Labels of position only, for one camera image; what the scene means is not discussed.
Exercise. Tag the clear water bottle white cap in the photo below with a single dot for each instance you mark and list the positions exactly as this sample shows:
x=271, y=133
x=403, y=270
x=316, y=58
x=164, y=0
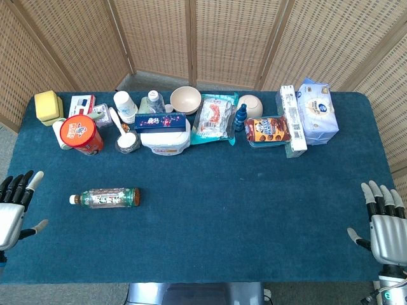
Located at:
x=152, y=101

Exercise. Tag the blue spray bottle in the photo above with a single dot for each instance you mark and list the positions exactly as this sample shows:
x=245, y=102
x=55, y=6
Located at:
x=240, y=119

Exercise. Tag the small white round lid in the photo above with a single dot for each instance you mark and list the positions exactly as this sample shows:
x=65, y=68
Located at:
x=168, y=108

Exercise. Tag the white blue tissue pack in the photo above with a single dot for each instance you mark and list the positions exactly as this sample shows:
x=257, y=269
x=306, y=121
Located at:
x=318, y=111

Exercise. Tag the brown cookie pack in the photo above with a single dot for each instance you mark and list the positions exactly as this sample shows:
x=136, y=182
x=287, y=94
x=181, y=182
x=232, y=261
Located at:
x=267, y=128

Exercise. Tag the stack of white paper cups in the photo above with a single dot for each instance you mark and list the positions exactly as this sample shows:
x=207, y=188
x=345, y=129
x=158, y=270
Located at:
x=124, y=105

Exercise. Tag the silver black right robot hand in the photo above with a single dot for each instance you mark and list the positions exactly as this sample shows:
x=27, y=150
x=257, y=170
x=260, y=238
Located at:
x=388, y=235

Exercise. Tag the yellow green sponge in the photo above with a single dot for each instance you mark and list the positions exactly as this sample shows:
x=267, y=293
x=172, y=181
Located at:
x=47, y=105

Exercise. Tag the white detergent tub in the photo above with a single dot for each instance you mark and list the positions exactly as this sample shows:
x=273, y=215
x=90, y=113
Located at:
x=165, y=141

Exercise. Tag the green tea bottle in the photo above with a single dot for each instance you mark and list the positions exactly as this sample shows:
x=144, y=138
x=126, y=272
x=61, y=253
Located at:
x=108, y=198

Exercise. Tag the blue table cloth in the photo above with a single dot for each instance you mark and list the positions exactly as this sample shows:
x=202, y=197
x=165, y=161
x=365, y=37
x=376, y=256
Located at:
x=206, y=228

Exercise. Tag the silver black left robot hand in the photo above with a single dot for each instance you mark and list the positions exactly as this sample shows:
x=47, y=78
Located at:
x=11, y=219

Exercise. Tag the teal clear snack bag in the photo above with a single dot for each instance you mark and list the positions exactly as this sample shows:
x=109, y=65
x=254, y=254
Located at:
x=213, y=119

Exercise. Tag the beige bowl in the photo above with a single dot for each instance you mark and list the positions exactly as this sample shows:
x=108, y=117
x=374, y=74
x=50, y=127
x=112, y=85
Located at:
x=186, y=100
x=254, y=105

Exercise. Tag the pale green tissue box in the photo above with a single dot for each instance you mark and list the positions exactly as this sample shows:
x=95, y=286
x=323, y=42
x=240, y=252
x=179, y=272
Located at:
x=294, y=154

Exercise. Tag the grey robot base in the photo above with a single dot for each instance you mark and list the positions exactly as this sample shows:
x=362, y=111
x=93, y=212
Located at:
x=206, y=294

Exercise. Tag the navy blue long box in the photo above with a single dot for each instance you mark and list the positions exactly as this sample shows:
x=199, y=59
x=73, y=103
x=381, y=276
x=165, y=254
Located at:
x=159, y=122

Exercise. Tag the white long carton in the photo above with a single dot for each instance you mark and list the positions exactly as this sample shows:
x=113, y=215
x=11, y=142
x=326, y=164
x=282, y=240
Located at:
x=294, y=117

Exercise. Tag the red white small box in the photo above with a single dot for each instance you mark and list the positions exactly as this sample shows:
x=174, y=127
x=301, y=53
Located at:
x=81, y=105

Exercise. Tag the light green white roll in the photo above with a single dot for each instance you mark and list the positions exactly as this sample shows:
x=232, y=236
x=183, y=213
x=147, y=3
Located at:
x=58, y=135

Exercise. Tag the red snack canister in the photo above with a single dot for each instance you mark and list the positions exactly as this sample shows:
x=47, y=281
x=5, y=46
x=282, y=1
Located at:
x=79, y=133

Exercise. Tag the woven wooden folding screen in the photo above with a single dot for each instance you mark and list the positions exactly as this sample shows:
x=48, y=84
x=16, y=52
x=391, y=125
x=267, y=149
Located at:
x=232, y=38

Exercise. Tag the small clear plastic box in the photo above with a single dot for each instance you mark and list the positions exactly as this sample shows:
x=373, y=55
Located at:
x=105, y=116

